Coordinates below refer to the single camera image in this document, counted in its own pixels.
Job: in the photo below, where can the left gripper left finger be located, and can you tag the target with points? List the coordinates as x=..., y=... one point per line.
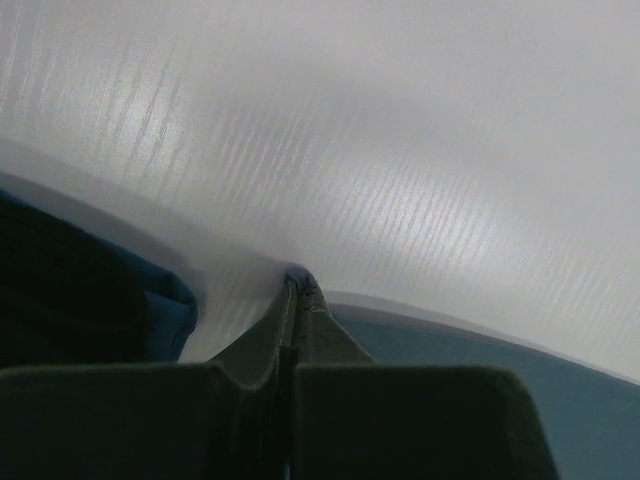
x=222, y=419

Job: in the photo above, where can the black folded t shirt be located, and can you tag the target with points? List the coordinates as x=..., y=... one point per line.
x=65, y=297

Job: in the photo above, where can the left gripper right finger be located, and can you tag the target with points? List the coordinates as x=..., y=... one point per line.
x=355, y=418

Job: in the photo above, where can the grey-blue t shirt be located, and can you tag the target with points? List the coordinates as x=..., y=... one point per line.
x=590, y=419

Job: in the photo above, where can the blue folded t shirt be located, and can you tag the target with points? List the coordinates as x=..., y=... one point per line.
x=172, y=307

